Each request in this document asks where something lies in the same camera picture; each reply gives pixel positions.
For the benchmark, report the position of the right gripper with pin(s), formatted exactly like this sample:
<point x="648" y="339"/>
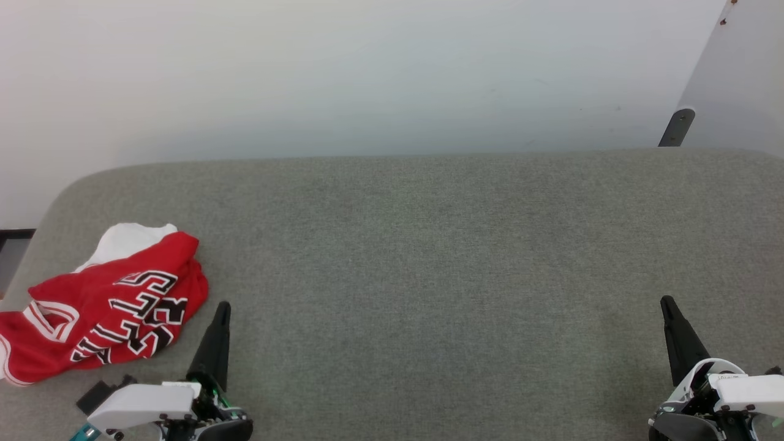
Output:
<point x="686" y="422"/>

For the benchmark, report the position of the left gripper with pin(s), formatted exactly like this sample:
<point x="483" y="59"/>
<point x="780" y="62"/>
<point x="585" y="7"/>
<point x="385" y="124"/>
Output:
<point x="214" y="422"/>

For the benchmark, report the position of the red white basketball jersey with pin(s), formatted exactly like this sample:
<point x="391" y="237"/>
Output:
<point x="92" y="306"/>

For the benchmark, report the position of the black skirting strip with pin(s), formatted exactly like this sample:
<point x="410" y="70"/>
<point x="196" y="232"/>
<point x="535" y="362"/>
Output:
<point x="17" y="234"/>

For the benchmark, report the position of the white door panel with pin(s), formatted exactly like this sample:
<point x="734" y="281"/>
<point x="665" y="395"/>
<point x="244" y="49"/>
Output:
<point x="741" y="79"/>

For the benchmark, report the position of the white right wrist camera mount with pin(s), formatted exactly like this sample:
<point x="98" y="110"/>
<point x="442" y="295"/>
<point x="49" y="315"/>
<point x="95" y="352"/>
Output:
<point x="753" y="392"/>

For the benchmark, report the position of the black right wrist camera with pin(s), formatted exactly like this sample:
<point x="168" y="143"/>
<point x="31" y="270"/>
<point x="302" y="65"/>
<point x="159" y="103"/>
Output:
<point x="775" y="370"/>

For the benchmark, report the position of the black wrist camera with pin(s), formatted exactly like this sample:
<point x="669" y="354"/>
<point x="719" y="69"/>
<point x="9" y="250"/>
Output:
<point x="95" y="396"/>
<point x="775" y="370"/>

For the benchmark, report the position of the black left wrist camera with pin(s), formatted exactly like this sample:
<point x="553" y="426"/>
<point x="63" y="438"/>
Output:
<point x="95" y="396"/>

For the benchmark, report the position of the black metal bracket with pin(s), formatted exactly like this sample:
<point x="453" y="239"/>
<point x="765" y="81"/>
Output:
<point x="677" y="127"/>

